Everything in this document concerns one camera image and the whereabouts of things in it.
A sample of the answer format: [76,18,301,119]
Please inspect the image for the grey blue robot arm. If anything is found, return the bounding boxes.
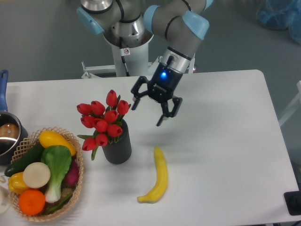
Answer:
[77,0,211,120]

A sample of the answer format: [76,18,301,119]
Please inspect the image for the white garlic piece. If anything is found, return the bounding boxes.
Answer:
[0,176,6,183]

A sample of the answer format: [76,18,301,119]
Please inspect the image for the yellow squash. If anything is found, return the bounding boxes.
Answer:
[39,130,76,156]

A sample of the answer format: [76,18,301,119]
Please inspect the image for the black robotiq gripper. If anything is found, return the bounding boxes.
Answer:
[130,63,184,127]

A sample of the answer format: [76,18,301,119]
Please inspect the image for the red tulip bouquet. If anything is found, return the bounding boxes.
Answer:
[77,90,131,160]

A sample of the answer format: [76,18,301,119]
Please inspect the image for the green chili pepper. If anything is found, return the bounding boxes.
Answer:
[44,193,73,215]

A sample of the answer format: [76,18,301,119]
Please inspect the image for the black device at table edge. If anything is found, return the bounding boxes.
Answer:
[284,191,301,216]

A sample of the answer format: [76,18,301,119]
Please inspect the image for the yellow banana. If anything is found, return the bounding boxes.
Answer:
[137,146,168,203]

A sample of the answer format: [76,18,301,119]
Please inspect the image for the yellow bell pepper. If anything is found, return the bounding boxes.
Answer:
[8,172,29,194]

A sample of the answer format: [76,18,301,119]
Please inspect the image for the green bok choy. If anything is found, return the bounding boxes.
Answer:
[41,145,71,203]

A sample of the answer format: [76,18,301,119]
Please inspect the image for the dark green cucumber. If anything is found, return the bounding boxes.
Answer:
[4,142,45,177]

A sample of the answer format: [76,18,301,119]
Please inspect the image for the purple sweet potato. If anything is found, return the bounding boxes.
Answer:
[64,159,79,186]

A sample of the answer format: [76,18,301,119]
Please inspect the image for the woven bamboo basket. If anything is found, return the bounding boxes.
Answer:
[9,127,84,222]

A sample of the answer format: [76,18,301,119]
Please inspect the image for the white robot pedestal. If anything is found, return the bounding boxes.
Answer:
[81,32,167,80]

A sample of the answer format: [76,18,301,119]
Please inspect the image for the orange fruit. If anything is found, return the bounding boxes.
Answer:
[18,189,46,216]

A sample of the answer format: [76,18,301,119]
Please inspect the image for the blue handled saucepan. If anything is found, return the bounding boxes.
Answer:
[0,70,28,165]

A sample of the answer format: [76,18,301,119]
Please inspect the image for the white frame at right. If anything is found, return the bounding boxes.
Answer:
[278,81,301,127]

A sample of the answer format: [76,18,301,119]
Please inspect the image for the blue plastic bag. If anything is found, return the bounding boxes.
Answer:
[256,0,301,44]

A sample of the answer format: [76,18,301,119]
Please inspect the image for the dark grey ribbed vase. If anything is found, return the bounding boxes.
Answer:
[102,120,132,164]

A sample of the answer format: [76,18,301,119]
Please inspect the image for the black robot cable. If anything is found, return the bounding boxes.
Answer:
[119,36,130,77]

